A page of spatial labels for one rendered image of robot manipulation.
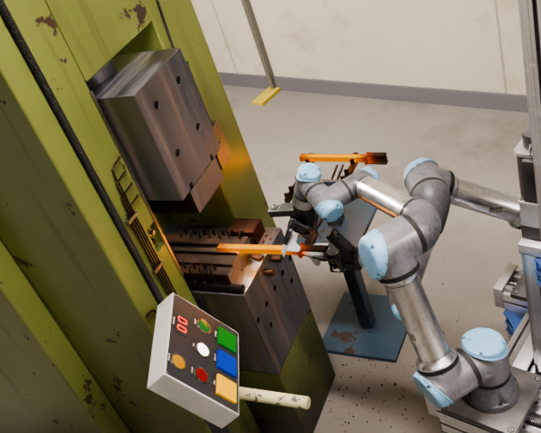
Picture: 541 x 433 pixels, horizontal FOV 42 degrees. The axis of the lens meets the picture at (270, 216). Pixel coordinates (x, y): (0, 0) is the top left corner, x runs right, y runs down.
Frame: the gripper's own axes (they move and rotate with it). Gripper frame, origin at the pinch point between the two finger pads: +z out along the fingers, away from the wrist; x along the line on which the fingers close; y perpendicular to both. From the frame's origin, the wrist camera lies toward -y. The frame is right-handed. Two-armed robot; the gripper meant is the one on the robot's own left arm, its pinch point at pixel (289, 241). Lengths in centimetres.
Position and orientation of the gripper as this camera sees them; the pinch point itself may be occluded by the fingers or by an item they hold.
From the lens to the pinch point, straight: 244.2
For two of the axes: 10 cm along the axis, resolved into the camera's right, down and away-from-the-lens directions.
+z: -1.0, 6.9, 7.2
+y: 9.1, 3.5, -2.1
